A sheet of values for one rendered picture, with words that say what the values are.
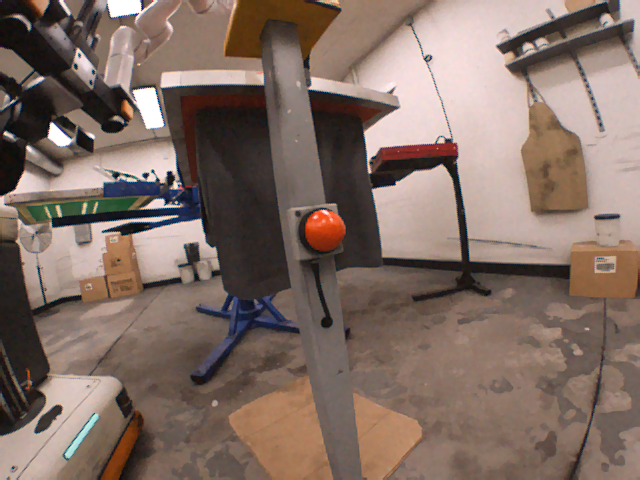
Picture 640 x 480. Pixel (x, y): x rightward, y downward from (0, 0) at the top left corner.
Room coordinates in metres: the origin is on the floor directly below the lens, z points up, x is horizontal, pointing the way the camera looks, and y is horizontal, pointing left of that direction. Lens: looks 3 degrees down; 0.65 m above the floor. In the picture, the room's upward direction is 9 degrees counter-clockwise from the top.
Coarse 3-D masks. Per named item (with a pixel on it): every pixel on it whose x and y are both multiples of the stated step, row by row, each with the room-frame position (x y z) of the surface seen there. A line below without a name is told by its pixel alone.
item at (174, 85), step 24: (168, 72) 0.34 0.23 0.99; (192, 72) 0.36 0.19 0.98; (216, 72) 0.38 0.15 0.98; (240, 72) 0.40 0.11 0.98; (168, 96) 0.37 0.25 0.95; (312, 96) 0.50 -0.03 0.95; (336, 96) 0.51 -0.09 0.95; (360, 96) 0.53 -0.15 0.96; (384, 96) 0.57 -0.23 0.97; (168, 120) 0.45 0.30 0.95
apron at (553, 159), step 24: (528, 96) 1.26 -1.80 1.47; (552, 120) 1.14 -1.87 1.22; (528, 144) 1.36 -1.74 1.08; (552, 144) 1.18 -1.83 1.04; (576, 144) 1.00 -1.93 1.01; (528, 168) 1.40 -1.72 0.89; (552, 168) 1.22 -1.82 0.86; (576, 168) 1.04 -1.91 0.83; (552, 192) 1.25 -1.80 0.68; (576, 192) 1.07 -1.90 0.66
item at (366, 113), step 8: (312, 104) 0.54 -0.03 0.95; (320, 104) 0.55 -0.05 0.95; (328, 104) 0.55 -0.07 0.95; (336, 104) 0.56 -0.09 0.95; (344, 104) 0.56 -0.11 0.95; (328, 112) 0.60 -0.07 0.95; (336, 112) 0.60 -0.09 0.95; (344, 112) 0.61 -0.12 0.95; (352, 112) 0.61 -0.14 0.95; (360, 112) 0.62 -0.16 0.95; (368, 112) 0.62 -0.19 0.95; (376, 112) 0.62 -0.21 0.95
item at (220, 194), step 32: (224, 128) 0.47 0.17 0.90; (256, 128) 0.50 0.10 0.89; (320, 128) 0.58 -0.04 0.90; (352, 128) 0.62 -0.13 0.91; (224, 160) 0.48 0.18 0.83; (256, 160) 0.50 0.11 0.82; (320, 160) 0.58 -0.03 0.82; (352, 160) 0.63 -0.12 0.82; (224, 192) 0.47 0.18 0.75; (256, 192) 0.51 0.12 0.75; (352, 192) 0.62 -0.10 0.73; (224, 224) 0.47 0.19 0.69; (256, 224) 0.51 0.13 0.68; (352, 224) 0.62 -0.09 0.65; (224, 256) 0.46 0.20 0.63; (256, 256) 0.51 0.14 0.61; (352, 256) 0.62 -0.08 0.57; (224, 288) 0.46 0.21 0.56; (256, 288) 0.50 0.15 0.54; (288, 288) 0.52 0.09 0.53
